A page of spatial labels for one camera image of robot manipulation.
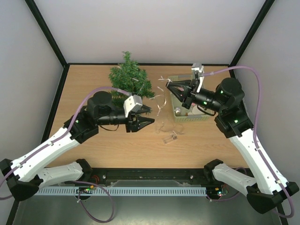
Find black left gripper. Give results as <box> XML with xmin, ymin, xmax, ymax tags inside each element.
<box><xmin>97</xmin><ymin>109</ymin><xmax>155</xmax><ymax>134</ymax></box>

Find light green plastic basket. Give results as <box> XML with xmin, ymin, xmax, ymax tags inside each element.
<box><xmin>168</xmin><ymin>75</ymin><xmax>210</xmax><ymax>122</ymax></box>

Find clear led string lights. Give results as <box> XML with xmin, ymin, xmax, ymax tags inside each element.
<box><xmin>118</xmin><ymin>64</ymin><xmax>186</xmax><ymax>145</ymax></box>

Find small green christmas tree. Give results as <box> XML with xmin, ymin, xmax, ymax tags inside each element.
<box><xmin>108</xmin><ymin>51</ymin><xmax>155</xmax><ymax>98</ymax></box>

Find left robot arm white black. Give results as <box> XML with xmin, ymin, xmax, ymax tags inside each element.
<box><xmin>0</xmin><ymin>91</ymin><xmax>155</xmax><ymax>202</ymax></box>

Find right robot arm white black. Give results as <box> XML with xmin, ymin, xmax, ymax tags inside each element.
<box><xmin>166</xmin><ymin>77</ymin><xmax>300</xmax><ymax>214</ymax></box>

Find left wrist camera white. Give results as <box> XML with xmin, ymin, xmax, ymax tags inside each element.
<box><xmin>123</xmin><ymin>95</ymin><xmax>143</xmax><ymax>118</ymax></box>

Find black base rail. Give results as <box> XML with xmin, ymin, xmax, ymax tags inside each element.
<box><xmin>87</xmin><ymin>168</ymin><xmax>225</xmax><ymax>187</ymax></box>

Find light blue slotted cable duct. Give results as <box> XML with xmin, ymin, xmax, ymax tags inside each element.
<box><xmin>36</xmin><ymin>186</ymin><xmax>207</xmax><ymax>197</ymax></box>

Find black corner frame post right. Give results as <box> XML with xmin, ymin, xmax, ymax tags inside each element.
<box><xmin>230</xmin><ymin>0</ymin><xmax>275</xmax><ymax>67</ymax></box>

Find black corner frame post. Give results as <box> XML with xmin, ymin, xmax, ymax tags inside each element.
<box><xmin>230</xmin><ymin>0</ymin><xmax>275</xmax><ymax>67</ymax></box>
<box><xmin>24</xmin><ymin>0</ymin><xmax>68</xmax><ymax>68</ymax></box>

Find black corner frame post left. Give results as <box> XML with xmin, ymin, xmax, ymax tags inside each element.
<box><xmin>24</xmin><ymin>0</ymin><xmax>68</xmax><ymax>68</ymax></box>

